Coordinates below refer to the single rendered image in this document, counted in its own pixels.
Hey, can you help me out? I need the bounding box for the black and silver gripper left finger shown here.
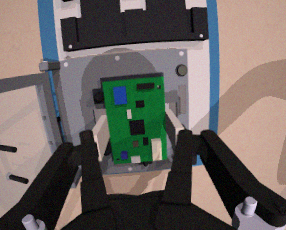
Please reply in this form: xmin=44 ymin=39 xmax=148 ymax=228
xmin=0 ymin=115 xmax=117 ymax=230

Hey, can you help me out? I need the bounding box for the green circuit board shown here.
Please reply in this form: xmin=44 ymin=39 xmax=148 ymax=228
xmin=102 ymin=77 xmax=167 ymax=164

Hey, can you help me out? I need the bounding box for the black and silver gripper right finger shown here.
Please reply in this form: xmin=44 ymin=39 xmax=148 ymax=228
xmin=155 ymin=109 xmax=286 ymax=230

